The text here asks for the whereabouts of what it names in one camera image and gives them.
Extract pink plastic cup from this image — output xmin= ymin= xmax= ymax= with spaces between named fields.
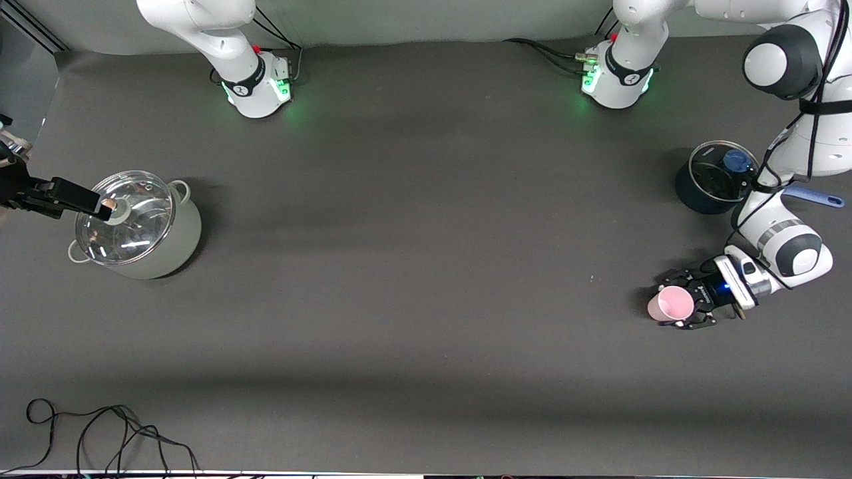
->
xmin=648 ymin=286 xmax=695 ymax=325

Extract glass lid with metal knob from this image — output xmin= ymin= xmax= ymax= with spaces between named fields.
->
xmin=75 ymin=170 xmax=175 ymax=265

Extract dark blue saucepan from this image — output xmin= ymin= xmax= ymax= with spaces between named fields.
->
xmin=674 ymin=140 xmax=845 ymax=215

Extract glass lid with blue knob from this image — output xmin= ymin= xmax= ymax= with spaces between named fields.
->
xmin=689 ymin=140 xmax=761 ymax=202

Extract grey-green cooking pot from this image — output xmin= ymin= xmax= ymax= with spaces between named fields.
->
xmin=67 ymin=171 xmax=202 ymax=280

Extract dark metal frame rail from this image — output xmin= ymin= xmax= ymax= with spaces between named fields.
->
xmin=0 ymin=0 xmax=67 ymax=54

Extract thin black cable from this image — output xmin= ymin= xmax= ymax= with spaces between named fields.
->
xmin=77 ymin=404 xmax=200 ymax=476
xmin=0 ymin=398 xmax=134 ymax=474

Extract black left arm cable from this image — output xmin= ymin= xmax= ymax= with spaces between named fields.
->
xmin=729 ymin=0 xmax=852 ymax=234

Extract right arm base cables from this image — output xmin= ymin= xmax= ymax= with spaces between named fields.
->
xmin=252 ymin=5 xmax=304 ymax=84

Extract left arm base cable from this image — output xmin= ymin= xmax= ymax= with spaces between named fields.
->
xmin=503 ymin=38 xmax=594 ymax=75

